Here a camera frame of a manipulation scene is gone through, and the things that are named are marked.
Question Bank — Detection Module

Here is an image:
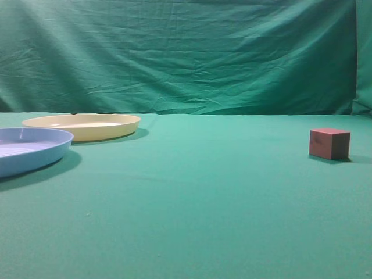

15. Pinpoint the red cube block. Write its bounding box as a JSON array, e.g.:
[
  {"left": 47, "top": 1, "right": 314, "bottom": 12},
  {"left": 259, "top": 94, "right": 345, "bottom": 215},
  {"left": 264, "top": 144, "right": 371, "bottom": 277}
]
[{"left": 309, "top": 128, "right": 350, "bottom": 160}]

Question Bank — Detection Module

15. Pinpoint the yellow plastic plate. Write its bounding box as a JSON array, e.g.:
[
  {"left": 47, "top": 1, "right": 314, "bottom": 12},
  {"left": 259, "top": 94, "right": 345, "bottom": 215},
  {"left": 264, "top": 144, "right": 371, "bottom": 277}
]
[{"left": 23, "top": 113, "right": 141, "bottom": 142}]

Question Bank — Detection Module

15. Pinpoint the blue plastic plate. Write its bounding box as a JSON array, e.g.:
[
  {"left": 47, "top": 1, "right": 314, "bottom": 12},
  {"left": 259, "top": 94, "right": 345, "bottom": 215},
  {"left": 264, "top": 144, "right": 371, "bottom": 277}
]
[{"left": 1, "top": 127, "right": 74, "bottom": 178}]

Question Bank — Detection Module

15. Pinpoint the green table cloth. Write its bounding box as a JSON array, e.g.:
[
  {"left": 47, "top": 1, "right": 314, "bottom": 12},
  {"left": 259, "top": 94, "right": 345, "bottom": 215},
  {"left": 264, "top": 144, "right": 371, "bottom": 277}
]
[{"left": 1, "top": 115, "right": 371, "bottom": 278}]

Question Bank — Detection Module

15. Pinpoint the green backdrop cloth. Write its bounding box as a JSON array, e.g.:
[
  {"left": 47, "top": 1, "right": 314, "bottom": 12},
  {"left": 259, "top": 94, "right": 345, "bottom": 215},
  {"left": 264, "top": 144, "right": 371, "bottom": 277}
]
[{"left": 1, "top": 1, "right": 371, "bottom": 115}]

